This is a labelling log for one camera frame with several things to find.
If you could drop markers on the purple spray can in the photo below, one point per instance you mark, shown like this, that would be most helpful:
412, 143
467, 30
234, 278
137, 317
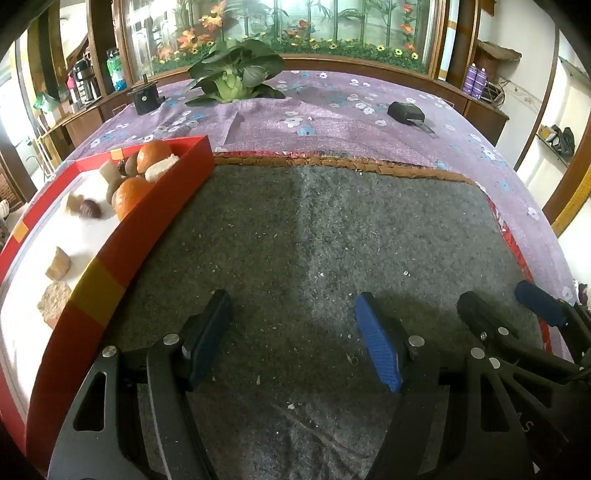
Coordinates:
483, 83
472, 81

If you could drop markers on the purple floral tablecloth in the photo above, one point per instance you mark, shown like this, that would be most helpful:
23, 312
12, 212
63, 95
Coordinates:
323, 120

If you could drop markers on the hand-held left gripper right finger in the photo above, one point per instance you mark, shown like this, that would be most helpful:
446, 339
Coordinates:
378, 346

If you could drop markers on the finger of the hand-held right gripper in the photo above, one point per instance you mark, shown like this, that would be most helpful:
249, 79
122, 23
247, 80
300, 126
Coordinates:
540, 301
475, 309

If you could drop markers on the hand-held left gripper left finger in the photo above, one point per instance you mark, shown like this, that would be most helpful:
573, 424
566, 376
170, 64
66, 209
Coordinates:
207, 332

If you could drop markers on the red cardboard tray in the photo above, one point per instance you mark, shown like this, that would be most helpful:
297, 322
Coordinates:
152, 221

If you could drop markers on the wooden shelf unit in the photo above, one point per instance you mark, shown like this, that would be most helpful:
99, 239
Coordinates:
99, 27

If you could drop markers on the tan bread chunk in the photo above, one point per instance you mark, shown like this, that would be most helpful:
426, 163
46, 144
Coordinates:
58, 264

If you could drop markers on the brown kiwi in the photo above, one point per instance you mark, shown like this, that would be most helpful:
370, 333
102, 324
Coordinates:
111, 194
131, 164

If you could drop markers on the glass cabinet with artificial flowers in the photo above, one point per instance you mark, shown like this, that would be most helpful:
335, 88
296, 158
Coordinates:
323, 23

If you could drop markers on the wicker basket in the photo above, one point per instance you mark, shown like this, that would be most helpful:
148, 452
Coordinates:
494, 55

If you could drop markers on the grey felt mat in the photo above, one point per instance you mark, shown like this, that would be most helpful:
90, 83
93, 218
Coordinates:
295, 258

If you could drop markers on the green plastic bottle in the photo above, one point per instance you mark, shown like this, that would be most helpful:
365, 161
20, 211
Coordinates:
115, 69

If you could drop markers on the red bottle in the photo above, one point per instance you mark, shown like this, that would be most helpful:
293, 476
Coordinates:
70, 86

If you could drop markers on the crumbly cake piece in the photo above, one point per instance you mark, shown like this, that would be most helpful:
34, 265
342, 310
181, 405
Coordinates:
53, 302

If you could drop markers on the black metal mount block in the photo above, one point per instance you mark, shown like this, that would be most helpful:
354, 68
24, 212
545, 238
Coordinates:
145, 97

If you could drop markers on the orange mandarin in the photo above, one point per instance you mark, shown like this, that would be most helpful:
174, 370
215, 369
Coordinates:
152, 154
129, 196

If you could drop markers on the green bok choy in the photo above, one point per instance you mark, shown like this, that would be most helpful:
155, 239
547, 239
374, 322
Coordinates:
231, 74

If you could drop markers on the green plastic bag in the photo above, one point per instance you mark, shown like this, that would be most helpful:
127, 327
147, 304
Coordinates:
46, 100

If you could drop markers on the black key pouch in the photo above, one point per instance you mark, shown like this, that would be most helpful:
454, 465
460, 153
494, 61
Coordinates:
406, 112

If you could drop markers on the red-edged woven mat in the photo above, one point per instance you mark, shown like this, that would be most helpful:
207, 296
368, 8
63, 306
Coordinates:
346, 162

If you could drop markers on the black thermos jug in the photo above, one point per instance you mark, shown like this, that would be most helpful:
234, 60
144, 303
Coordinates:
84, 85

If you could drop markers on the beige cake piece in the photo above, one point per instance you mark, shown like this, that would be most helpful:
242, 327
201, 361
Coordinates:
111, 171

